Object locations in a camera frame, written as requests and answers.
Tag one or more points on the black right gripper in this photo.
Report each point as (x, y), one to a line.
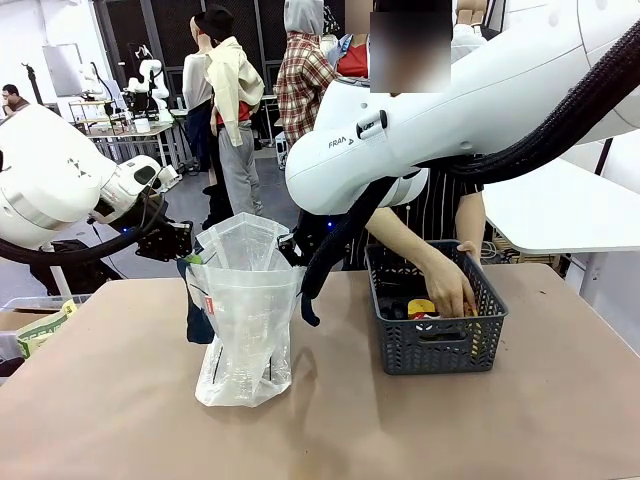
(305, 240)

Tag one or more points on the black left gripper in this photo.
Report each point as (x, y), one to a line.
(167, 240)

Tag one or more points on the clear plastic shopping bag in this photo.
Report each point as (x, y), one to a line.
(245, 310)

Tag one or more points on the dark grey plastic basket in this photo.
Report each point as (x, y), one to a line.
(435, 345)

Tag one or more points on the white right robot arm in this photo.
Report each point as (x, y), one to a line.
(450, 125)

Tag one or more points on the person's right forearm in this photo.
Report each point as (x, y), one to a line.
(400, 235)

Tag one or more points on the person's left forearm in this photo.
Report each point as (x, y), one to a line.
(470, 215)

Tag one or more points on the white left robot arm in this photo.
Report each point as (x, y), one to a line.
(50, 175)

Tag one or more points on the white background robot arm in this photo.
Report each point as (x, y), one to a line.
(150, 80)

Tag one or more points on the person's right hand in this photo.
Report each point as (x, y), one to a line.
(450, 290)

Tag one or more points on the person's left hand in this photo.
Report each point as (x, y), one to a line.
(471, 247)

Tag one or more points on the dark blue cloth item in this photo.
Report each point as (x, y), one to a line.
(197, 320)

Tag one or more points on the black item in basket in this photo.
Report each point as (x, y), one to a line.
(392, 309)

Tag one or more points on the yellow packaged item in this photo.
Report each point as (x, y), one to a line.
(420, 306)

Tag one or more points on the person's striped shirt torso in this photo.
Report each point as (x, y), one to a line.
(435, 210)

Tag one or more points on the white stand pole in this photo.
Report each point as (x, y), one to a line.
(59, 275)

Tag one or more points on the wooden background workbench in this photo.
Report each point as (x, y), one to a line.
(130, 135)

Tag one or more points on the mannequin with plaid shirt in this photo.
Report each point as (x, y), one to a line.
(302, 85)

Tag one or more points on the mannequin with cream jacket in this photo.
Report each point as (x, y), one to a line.
(232, 95)

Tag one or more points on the green printed paper sack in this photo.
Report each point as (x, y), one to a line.
(42, 327)

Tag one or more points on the mannequin with white shirt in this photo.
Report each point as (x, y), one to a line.
(196, 85)

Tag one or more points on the clear plastic storage bin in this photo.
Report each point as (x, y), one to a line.
(20, 305)

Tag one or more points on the black tripod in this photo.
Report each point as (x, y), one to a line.
(34, 82)

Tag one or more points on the seated person with glasses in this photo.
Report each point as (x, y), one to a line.
(12, 100)

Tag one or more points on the white side table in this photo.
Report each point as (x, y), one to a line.
(560, 210)

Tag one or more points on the grey wall board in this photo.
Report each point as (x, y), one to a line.
(62, 70)

